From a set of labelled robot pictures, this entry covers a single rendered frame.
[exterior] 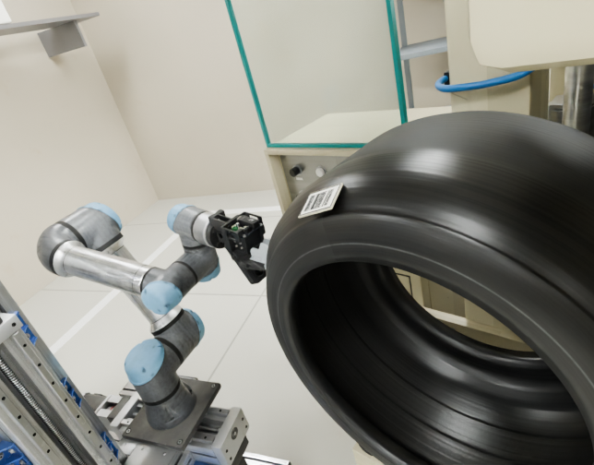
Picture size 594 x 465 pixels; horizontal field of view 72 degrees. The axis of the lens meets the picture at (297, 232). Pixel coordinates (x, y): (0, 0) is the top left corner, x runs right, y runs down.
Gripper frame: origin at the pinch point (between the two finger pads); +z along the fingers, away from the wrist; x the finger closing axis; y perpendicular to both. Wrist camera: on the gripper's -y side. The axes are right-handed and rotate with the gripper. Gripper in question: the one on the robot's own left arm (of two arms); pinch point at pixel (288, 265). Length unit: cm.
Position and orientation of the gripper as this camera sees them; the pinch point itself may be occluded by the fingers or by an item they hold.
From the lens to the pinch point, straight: 81.3
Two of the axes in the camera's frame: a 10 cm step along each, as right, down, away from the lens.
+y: -1.5, -8.3, -5.4
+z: 7.7, 2.4, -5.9
